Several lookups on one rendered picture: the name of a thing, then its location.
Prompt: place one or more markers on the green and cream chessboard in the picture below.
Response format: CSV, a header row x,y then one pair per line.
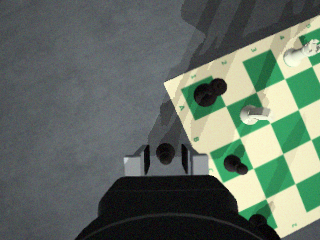
x,y
283,157

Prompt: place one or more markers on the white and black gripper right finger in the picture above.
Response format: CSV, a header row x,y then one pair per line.
x,y
194,163

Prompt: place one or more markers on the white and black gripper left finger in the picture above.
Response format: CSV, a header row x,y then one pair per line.
x,y
138,163

